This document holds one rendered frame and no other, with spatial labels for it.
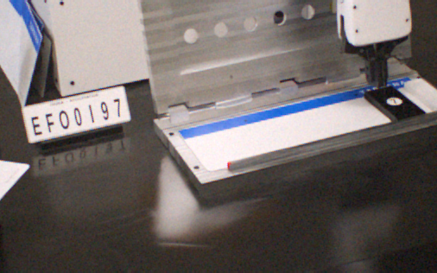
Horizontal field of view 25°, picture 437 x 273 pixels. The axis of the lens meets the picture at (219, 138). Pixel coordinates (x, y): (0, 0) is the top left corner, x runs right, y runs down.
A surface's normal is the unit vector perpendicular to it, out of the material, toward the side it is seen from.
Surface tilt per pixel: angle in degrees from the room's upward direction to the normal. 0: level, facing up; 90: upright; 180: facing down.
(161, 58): 76
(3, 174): 0
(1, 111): 0
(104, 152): 0
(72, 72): 90
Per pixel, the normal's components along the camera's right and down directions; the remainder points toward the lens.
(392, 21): 0.36, 0.25
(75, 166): -0.04, -0.87
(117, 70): 0.37, 0.45
